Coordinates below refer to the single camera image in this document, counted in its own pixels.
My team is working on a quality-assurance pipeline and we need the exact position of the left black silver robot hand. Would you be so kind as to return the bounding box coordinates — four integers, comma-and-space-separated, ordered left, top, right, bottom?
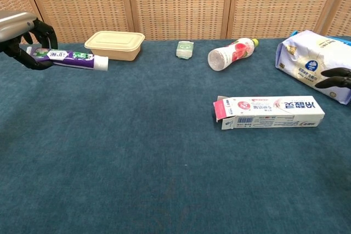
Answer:
0, 11, 59, 71

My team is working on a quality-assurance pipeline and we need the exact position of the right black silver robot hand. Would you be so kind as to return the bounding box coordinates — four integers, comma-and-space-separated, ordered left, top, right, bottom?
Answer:
315, 67, 351, 90

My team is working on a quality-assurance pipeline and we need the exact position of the white toothpaste carton box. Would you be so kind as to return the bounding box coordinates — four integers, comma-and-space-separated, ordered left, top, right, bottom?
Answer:
213, 95, 326, 130

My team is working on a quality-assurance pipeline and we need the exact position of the purple toothpaste tube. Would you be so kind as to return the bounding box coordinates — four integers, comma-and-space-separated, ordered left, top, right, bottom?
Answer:
26, 47, 110, 72

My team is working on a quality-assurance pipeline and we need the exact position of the beige lidded food container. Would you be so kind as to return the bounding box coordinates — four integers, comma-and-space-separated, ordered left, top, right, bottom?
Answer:
84, 31, 146, 62

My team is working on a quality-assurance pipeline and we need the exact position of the plastic bottle pink fruit label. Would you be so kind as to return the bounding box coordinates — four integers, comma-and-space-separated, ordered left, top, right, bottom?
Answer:
207, 37, 260, 72

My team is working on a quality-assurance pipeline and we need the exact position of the small green soap packet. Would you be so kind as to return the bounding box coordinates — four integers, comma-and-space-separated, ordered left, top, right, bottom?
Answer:
175, 41, 195, 60

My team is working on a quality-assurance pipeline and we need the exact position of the woven wood folding screen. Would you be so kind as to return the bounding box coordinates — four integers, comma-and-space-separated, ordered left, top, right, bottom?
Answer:
0, 0, 351, 44

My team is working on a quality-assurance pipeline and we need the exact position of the teal table cloth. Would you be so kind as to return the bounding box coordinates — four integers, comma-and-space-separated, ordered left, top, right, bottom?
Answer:
0, 36, 351, 234

